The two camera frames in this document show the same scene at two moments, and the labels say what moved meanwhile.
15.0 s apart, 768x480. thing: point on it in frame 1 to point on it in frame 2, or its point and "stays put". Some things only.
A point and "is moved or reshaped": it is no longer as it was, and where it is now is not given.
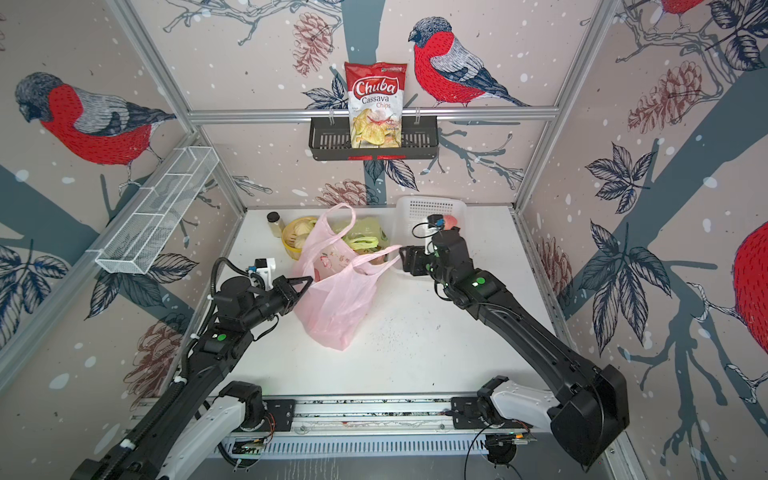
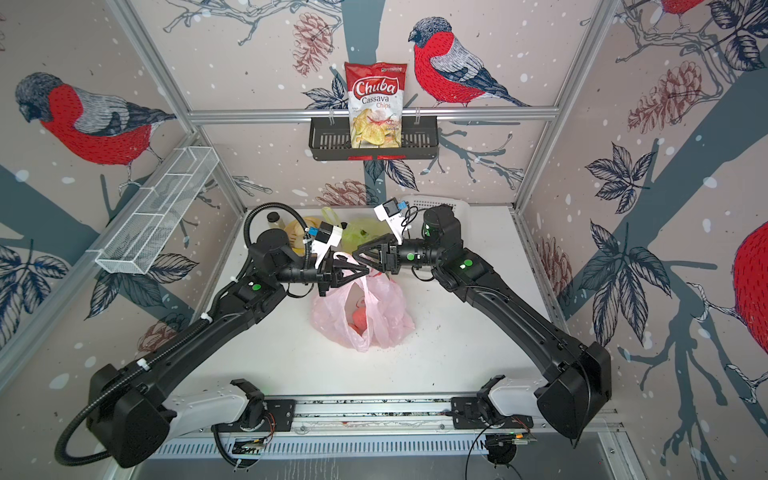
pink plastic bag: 337,294 is moved or reshaped
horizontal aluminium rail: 405,113 stays put
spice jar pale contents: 275,224 stays put
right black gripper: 415,256 to 389,258
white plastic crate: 409,214 stays put
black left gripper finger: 298,280 to 341,264
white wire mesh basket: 138,242 stays put
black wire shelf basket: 331,141 stays put
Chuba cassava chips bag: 375,94 stays put
